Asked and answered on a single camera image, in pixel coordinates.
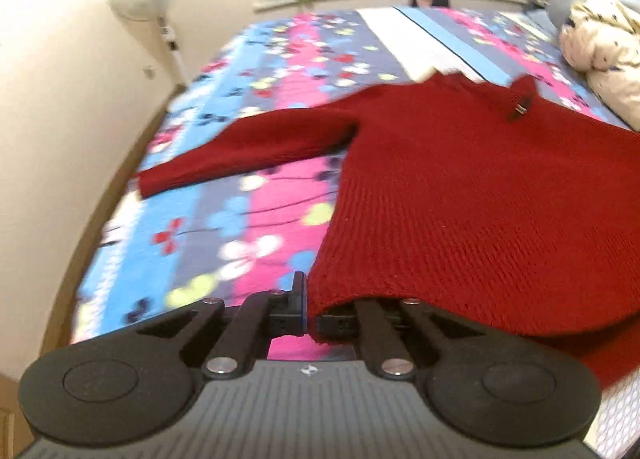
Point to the floral striped bed blanket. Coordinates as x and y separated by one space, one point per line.
248 232

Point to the red knit sweater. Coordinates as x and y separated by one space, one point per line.
487 201

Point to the white standing fan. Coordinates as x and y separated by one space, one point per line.
150 4

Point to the cream star-print duvet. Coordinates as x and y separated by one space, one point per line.
600 39

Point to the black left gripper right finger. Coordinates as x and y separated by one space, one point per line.
395 338

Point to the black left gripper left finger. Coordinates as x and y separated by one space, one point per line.
223 342

